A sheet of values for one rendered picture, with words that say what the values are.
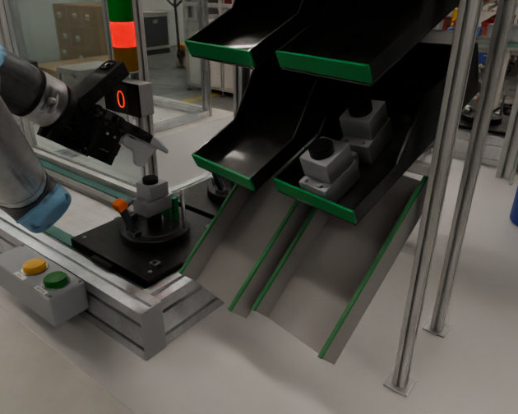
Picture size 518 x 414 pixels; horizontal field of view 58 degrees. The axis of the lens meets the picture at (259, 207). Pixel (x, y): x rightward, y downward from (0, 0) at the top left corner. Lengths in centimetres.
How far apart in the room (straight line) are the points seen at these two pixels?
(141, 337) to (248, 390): 19
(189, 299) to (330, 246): 29
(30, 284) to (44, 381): 17
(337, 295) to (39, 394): 49
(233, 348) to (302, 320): 21
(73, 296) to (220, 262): 27
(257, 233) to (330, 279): 15
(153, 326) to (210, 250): 16
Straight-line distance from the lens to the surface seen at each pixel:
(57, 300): 88
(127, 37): 108
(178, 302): 86
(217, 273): 78
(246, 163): 68
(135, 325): 83
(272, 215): 76
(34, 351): 94
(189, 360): 85
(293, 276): 72
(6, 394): 88
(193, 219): 104
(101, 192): 128
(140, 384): 83
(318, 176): 57
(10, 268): 99
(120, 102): 111
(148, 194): 93
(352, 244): 70
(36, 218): 69
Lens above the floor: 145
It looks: 26 degrees down
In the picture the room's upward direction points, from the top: straight up
